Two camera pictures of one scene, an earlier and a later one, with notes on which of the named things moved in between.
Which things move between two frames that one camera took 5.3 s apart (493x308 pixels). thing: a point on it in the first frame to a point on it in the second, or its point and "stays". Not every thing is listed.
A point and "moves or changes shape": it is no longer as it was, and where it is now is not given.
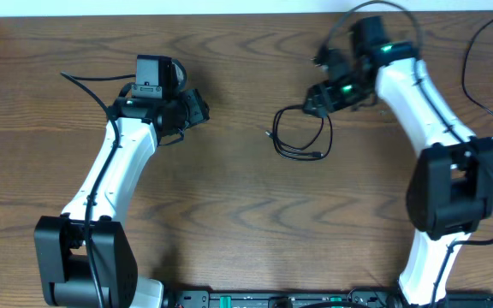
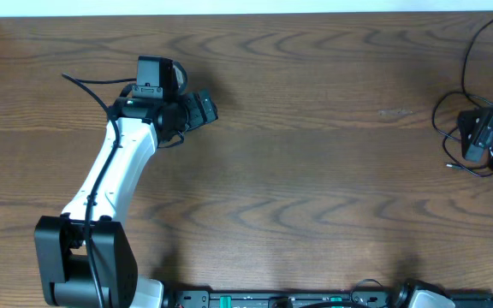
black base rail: [315, 298] stays
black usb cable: [300, 153] moves or changes shape
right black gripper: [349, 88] to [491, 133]
